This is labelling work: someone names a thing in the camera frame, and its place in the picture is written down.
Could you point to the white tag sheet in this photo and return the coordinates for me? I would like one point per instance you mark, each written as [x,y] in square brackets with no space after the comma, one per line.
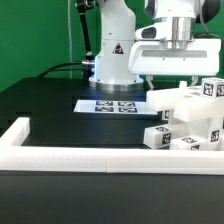
[113,107]

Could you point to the white chair back frame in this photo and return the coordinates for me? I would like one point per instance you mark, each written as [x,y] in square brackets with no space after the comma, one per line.
[186,104]

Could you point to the small tagged nut cube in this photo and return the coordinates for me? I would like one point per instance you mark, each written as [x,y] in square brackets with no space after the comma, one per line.
[165,115]
[212,88]

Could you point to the white U-shaped fence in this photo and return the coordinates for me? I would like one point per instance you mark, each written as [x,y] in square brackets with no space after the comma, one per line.
[14,155]

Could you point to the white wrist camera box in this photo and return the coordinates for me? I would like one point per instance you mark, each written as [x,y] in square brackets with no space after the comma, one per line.
[153,32]

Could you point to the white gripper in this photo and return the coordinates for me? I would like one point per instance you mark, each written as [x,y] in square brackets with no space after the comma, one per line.
[200,58]

